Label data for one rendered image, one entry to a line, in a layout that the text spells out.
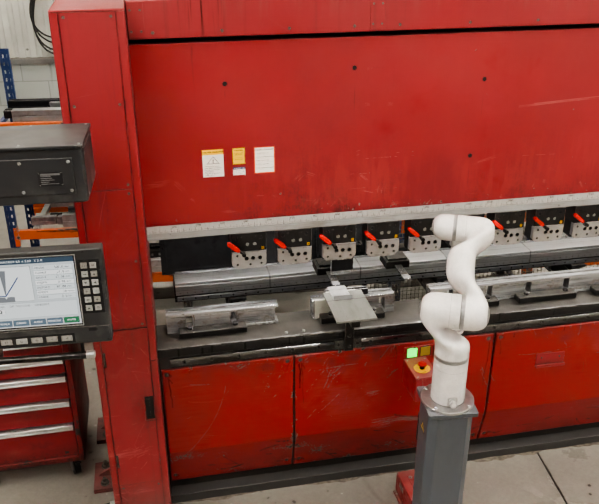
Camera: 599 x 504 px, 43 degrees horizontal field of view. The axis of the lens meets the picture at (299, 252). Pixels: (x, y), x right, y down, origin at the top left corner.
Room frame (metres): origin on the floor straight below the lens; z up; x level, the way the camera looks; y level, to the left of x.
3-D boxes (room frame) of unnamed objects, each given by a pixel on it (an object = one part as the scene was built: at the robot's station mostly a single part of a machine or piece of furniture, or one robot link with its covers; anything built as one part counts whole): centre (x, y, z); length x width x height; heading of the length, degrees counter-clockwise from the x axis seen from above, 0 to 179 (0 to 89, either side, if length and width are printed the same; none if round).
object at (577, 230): (3.32, -1.35, 1.26); 0.15 x 0.09 x 0.17; 102
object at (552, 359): (3.14, -1.23, 0.59); 0.15 x 0.02 x 0.07; 102
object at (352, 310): (2.95, -0.22, 1.00); 0.26 x 0.18 x 0.01; 12
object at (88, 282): (2.29, 0.88, 1.42); 0.45 x 0.12 x 0.36; 98
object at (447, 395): (2.26, -0.53, 1.09); 0.19 x 0.19 x 0.18
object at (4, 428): (3.13, 1.35, 0.50); 0.50 x 0.50 x 1.00; 12
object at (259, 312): (2.98, 0.35, 0.92); 0.50 x 0.06 x 0.10; 102
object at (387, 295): (3.10, -0.25, 0.92); 0.39 x 0.06 x 0.10; 102
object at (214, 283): (3.47, -0.53, 0.93); 2.30 x 0.14 x 0.10; 102
